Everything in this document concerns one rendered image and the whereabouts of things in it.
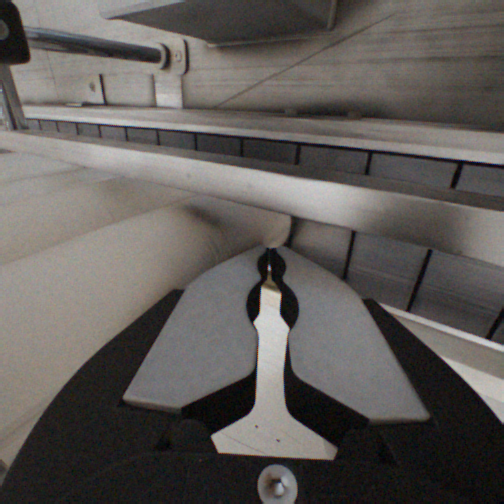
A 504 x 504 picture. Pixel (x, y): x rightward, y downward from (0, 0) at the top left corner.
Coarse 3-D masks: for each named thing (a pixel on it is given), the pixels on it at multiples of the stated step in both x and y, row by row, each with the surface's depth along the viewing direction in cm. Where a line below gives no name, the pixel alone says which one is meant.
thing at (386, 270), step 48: (192, 144) 19; (240, 144) 17; (288, 144) 16; (480, 192) 12; (288, 240) 18; (336, 240) 16; (384, 240) 15; (384, 288) 16; (432, 288) 15; (480, 288) 13; (480, 336) 14
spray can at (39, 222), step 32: (64, 192) 13; (96, 192) 13; (128, 192) 14; (160, 192) 16; (192, 192) 17; (0, 224) 10; (32, 224) 11; (64, 224) 12; (96, 224) 13; (0, 256) 10
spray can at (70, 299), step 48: (96, 240) 9; (144, 240) 10; (192, 240) 11; (240, 240) 13; (0, 288) 7; (48, 288) 7; (96, 288) 8; (144, 288) 9; (0, 336) 6; (48, 336) 7; (96, 336) 8; (0, 384) 6; (48, 384) 7; (0, 432) 6
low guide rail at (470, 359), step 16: (272, 288) 16; (272, 304) 16; (400, 320) 14; (432, 336) 13; (448, 336) 13; (448, 352) 12; (464, 352) 12; (480, 352) 12; (496, 352) 12; (464, 368) 12; (480, 368) 12; (496, 368) 12; (480, 384) 12; (496, 384) 11
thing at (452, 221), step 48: (0, 144) 18; (48, 144) 14; (96, 144) 12; (144, 144) 12; (240, 192) 9; (288, 192) 8; (336, 192) 7; (384, 192) 6; (432, 192) 6; (432, 240) 6; (480, 240) 6
